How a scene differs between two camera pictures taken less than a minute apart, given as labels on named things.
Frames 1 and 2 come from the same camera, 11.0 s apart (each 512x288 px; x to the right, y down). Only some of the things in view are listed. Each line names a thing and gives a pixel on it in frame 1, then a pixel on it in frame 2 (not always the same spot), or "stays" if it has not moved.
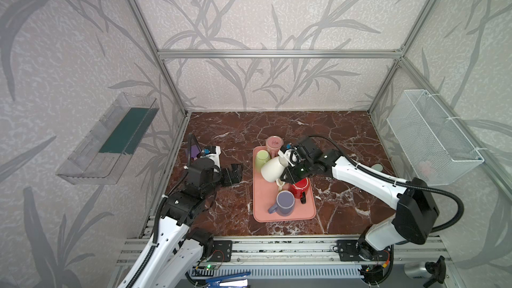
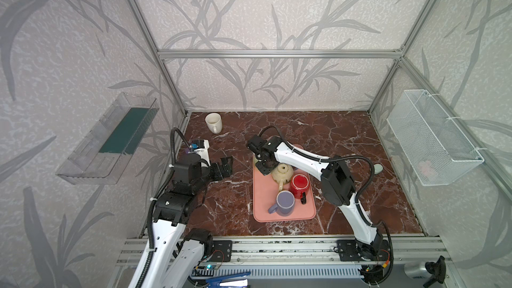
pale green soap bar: [377, 167] stays
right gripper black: [294, 166] to [261, 156]
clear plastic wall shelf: [101, 155] stays
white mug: [272, 170] to [214, 121]
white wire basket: [435, 150] stays
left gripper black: [231, 175] to [218, 170]
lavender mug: [285, 201] stays
